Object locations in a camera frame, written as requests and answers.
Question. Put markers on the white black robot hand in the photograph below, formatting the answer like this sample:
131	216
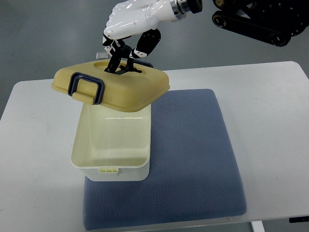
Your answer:
131	31

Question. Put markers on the yellow storage box lid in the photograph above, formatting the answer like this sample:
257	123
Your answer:
122	91

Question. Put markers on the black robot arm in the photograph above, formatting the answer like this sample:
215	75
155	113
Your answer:
274	22

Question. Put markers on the white storage box base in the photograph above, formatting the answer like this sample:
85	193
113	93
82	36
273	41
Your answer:
111	145

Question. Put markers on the blue grey cushion mat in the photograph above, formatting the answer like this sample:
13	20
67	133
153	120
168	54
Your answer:
193	170

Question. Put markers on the white table leg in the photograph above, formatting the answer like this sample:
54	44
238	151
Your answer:
257	226

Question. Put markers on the black table control panel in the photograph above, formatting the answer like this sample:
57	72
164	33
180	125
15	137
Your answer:
299	219

